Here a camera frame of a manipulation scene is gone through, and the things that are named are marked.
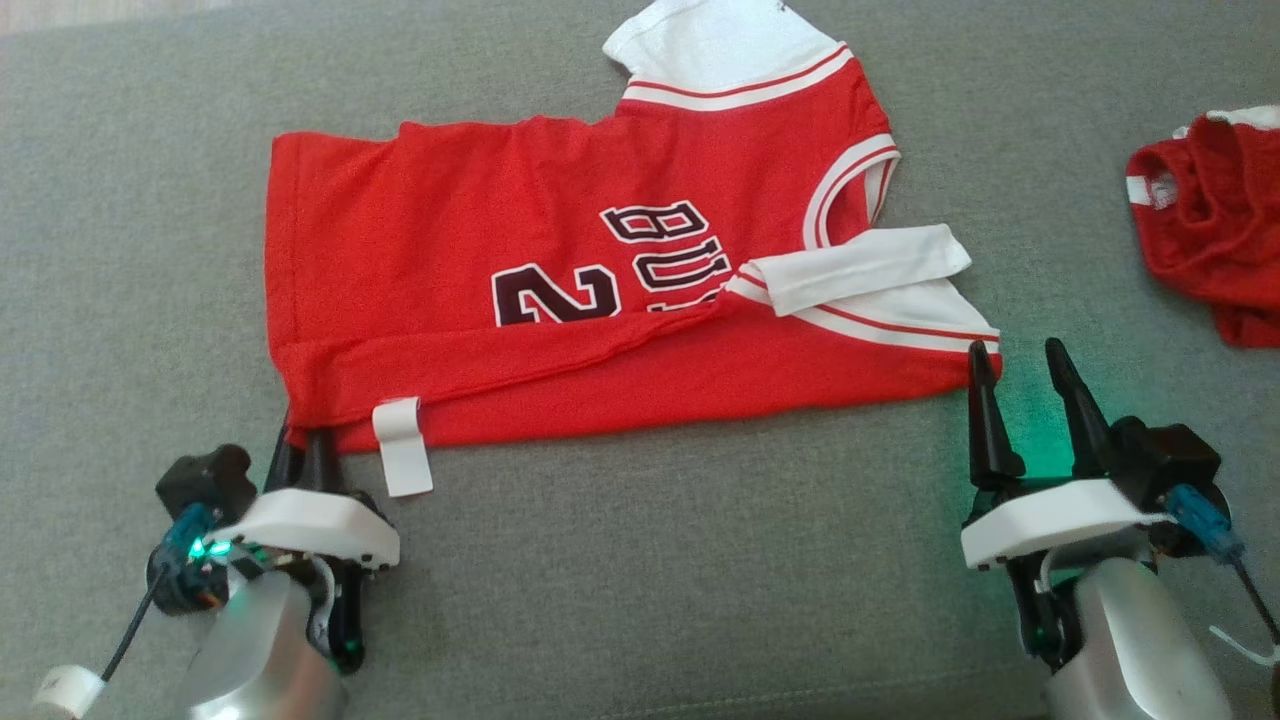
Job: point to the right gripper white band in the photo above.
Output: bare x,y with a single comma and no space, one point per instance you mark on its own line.
1050,520

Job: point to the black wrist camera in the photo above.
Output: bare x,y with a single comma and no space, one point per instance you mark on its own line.
1165,460
205,480

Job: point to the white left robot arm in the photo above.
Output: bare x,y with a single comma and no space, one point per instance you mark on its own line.
260,650

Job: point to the red white shorts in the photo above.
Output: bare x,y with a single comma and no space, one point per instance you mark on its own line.
1210,230

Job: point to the large grey sofa seat cushion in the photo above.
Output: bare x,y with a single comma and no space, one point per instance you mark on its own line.
640,560

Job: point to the white zip tie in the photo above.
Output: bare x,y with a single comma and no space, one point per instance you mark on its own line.
1235,642

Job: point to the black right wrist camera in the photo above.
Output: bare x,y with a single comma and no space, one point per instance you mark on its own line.
1165,460

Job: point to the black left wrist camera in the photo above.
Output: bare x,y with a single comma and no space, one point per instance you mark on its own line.
205,480

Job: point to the red white basketball jersey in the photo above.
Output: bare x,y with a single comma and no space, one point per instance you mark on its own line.
450,220

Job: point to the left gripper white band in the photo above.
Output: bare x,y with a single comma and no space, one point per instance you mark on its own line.
310,525

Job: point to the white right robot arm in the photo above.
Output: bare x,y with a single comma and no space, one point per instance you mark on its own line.
1130,650

